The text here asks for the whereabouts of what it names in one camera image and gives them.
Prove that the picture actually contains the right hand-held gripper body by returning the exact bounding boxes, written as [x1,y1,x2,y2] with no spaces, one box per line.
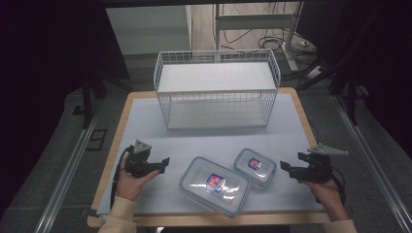
[297,144,350,184]

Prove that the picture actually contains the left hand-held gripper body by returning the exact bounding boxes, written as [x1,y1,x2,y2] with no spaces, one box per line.
[124,139,154,179]

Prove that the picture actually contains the small clear food container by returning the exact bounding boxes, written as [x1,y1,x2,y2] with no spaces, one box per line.
[233,148,278,189]

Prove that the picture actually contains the large clear food container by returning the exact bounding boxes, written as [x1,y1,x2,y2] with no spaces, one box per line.
[179,156,252,218]

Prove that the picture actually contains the white wire shelf rack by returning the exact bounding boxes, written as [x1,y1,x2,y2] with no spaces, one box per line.
[153,48,282,131]

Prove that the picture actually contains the person's left hand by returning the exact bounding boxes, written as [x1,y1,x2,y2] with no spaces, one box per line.
[116,157,160,202]

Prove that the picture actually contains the person's right hand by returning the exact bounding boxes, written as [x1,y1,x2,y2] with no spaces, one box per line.
[299,179,350,224]

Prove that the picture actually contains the pale blue table mat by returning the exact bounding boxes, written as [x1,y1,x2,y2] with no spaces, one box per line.
[96,93,325,216]

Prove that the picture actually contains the black metal stand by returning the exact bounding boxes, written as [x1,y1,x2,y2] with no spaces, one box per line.
[329,64,361,127]
[80,73,109,130]

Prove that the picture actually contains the white power strip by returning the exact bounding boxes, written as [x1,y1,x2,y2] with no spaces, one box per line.
[305,65,324,81]

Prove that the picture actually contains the white cabinet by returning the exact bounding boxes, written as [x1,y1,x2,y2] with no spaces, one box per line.
[106,4,193,56]

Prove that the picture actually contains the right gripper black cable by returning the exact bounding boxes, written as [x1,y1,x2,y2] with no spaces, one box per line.
[329,166,347,205]

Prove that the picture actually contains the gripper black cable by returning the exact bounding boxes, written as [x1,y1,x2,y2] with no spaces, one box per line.
[329,166,347,205]
[109,145,134,210]

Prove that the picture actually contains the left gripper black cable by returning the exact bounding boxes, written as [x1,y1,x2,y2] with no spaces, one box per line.
[109,145,134,210]

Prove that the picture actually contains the metal floor rail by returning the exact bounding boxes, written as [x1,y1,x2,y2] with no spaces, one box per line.
[332,94,412,233]
[33,99,105,233]

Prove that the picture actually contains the black floor cables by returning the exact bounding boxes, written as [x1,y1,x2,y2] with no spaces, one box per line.
[223,28,319,66]

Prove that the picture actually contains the white metal desk frame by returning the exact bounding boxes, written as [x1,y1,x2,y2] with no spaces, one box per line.
[213,1,305,73]

